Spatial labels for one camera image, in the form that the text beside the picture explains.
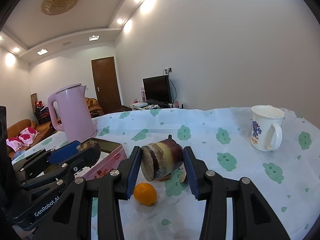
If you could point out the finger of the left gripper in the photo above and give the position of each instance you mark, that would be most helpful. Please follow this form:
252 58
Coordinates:
70 166
36 163

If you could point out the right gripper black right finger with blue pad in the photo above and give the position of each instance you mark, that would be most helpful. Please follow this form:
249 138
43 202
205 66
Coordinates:
253 217

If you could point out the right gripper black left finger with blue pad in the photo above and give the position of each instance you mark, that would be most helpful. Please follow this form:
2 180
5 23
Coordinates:
70 217

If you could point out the small orange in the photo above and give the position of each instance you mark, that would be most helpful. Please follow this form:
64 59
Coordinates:
145 194

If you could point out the cut purple sugarcane piece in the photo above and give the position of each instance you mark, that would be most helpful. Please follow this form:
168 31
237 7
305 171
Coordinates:
161 158

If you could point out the dark brown water chestnut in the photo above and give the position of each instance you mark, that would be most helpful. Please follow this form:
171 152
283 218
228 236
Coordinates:
89 153

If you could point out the pink floral cushion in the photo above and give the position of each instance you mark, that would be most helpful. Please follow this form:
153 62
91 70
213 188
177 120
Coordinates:
24 139

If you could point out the pink biscuit tin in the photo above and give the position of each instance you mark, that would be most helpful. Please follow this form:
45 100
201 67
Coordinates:
112 153

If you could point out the pink electric kettle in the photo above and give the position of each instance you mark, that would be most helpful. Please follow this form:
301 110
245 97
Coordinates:
69 113

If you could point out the orange leather sofa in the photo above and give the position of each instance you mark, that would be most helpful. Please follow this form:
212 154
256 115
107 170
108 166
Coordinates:
45 130

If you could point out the tv stand with clutter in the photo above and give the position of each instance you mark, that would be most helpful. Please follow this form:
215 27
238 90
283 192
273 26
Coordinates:
140 105

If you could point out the brown wooden door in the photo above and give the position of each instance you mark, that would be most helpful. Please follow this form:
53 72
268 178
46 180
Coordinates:
106 84

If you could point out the cloud print tablecloth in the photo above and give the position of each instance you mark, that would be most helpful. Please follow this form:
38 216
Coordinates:
288 178

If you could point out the white floral mug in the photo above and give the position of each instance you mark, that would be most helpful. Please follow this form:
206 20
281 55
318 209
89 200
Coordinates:
266 134

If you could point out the black television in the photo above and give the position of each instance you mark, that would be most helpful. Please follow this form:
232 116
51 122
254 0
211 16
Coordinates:
157 88

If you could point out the gold ceiling lamp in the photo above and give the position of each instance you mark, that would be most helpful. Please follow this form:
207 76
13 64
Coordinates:
57 7

